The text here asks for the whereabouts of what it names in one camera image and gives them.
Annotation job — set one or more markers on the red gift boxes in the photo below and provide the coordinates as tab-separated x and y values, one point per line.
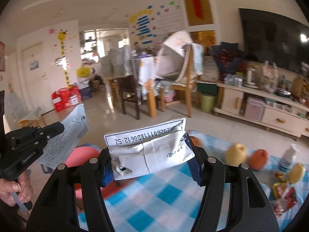
65	98

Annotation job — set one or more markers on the black wall television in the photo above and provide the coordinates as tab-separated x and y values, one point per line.
274	38

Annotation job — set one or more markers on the person's left hand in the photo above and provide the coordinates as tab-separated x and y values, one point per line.
22	186

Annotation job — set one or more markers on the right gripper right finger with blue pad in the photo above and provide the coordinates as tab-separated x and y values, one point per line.
249	207

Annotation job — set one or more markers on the red apple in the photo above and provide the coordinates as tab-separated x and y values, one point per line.
258	159

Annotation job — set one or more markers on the wooden chair with cloths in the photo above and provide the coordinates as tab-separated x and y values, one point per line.
179	64

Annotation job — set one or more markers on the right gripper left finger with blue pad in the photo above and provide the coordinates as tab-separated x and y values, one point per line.
55	208

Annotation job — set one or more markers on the upright white yogurt bottle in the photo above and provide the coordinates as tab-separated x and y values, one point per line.
288	158

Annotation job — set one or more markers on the dark flower bouquet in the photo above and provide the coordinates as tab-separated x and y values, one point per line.
227	57

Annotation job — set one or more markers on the yellow pear left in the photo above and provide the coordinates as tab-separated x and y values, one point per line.
236	154

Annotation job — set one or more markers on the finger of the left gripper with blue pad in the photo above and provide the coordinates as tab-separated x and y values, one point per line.
53	130

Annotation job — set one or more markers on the yellow red snack bag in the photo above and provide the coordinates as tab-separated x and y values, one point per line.
280	186

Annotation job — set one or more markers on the yellow pear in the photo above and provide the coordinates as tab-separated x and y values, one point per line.
236	154
296	173

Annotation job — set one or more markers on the red crumpled snack bag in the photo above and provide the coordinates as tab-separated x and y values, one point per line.
285	202

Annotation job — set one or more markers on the white electric kettle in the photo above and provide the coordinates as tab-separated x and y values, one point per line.
252	77

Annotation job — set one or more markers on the yellow pear right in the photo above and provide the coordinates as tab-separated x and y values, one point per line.
296	173

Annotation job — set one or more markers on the white foil pouch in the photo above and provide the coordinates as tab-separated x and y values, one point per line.
61	146

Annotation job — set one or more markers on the dark wooden dining chair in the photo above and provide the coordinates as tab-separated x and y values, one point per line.
123	69

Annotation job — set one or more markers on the pink storage box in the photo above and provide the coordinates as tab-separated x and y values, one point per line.
255	108

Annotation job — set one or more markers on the cream tv cabinet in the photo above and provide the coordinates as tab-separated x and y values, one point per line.
281	114

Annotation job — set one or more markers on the clear plastic bag on cabinet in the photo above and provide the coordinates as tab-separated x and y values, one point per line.
269	77

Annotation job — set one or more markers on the green waste bin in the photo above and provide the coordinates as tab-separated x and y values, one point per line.
207	102

